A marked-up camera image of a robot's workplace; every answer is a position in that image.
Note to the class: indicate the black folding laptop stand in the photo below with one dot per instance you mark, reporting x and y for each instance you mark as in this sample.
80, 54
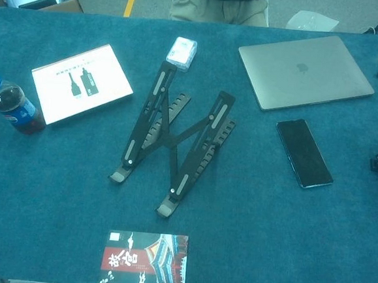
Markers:
162, 90

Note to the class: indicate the silver Apple laptop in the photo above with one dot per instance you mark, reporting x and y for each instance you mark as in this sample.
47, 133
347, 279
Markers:
298, 78

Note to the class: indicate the white plastic bag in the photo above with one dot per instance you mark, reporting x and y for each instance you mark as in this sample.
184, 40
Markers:
309, 21

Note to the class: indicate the black smartphone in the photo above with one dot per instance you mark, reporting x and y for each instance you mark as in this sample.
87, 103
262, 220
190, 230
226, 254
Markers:
302, 153

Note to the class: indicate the seated person in khaki trousers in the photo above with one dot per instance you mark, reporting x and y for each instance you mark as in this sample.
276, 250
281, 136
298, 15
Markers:
199, 4

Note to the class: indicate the yellow floor tape strip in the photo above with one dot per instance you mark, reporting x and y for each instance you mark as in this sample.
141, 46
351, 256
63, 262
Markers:
131, 1

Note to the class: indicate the dark illustrated Chinese book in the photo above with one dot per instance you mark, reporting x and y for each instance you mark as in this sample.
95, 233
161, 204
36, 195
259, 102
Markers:
146, 262

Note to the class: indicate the teal table cloth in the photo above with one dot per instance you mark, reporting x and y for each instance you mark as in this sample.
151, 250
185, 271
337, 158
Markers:
41, 185

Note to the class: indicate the cola bottle with blue cap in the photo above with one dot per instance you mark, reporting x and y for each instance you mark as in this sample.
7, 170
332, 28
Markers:
11, 104

